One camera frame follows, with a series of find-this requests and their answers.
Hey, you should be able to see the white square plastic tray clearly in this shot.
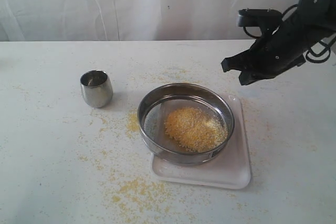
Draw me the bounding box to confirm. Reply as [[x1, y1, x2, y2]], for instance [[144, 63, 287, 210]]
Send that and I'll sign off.
[[151, 93, 251, 189]]

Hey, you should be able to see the round stainless steel sieve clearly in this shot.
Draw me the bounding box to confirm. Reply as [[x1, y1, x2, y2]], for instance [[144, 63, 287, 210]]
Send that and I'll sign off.
[[137, 83, 235, 165]]

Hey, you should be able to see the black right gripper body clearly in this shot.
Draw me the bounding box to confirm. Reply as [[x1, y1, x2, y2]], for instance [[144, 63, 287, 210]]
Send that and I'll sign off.
[[249, 11, 323, 77]]

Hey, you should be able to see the white backdrop curtain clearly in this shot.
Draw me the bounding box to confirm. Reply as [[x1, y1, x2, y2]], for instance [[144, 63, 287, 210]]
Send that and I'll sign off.
[[1, 0, 298, 41]]

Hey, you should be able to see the stainless steel cup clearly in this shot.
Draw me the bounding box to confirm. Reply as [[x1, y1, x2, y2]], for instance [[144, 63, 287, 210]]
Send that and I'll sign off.
[[80, 70, 113, 108]]

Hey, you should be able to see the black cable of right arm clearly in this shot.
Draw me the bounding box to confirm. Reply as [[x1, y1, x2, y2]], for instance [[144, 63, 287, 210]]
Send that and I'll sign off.
[[243, 3, 332, 63]]

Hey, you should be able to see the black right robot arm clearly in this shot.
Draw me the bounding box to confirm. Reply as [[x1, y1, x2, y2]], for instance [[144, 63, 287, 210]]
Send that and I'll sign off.
[[221, 0, 335, 86]]

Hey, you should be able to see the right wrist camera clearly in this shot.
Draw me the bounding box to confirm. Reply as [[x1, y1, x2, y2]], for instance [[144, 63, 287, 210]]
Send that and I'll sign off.
[[237, 8, 282, 27]]

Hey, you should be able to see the yellow grain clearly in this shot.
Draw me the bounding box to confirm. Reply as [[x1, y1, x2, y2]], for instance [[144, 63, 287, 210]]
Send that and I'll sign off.
[[164, 107, 228, 153]]

